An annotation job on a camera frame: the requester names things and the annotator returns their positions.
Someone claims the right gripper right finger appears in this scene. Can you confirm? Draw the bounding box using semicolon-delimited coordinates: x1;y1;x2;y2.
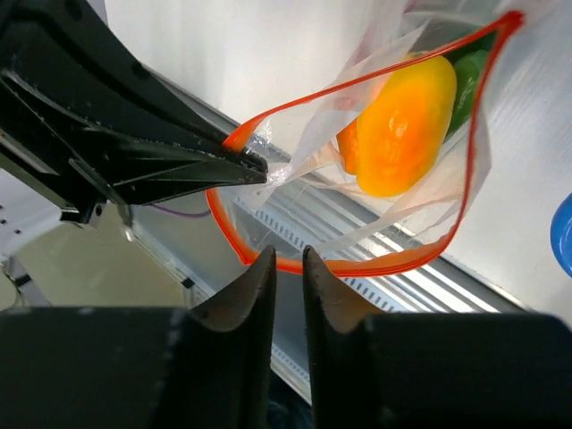
303;248;571;428

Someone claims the clear zip bag orange zipper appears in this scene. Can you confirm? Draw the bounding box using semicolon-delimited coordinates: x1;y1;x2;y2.
206;1;552;277

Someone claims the blue plastic bin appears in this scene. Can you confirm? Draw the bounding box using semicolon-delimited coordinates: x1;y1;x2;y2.
550;194;572;277

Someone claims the aluminium mounting rail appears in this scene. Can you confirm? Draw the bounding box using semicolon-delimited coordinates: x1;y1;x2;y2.
147;71;533;403

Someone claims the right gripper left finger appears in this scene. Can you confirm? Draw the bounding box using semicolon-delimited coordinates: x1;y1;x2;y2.
1;247;276;428

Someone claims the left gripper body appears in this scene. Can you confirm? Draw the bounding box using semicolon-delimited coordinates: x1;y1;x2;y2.
1;130;106;229

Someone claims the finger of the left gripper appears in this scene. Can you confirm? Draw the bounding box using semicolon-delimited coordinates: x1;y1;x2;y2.
1;78;268;205
1;1;224;152

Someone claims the green chili pepper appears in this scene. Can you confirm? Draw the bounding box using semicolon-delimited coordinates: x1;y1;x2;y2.
445;32;496;139

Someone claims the yellow orange mango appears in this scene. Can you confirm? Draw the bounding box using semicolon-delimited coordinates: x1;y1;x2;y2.
336;55;457;198

